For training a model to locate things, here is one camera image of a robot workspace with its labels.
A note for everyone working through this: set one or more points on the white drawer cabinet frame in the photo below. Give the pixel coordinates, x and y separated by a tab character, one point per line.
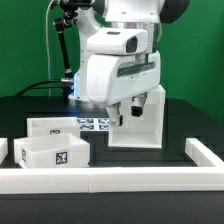
144	131

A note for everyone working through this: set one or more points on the white drawer box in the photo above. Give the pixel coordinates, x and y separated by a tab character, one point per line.
52	125
52	151

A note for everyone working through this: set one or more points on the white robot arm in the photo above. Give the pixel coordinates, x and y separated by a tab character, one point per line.
129	14

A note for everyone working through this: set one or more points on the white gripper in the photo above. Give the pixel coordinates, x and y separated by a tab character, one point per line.
112	79

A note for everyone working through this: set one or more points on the white fence wall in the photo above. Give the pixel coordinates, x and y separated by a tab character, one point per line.
206	175

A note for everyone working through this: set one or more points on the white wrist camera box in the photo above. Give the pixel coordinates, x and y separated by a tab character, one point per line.
118	41

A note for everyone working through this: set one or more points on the marker tag sheet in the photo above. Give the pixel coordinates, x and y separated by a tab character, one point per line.
93	124

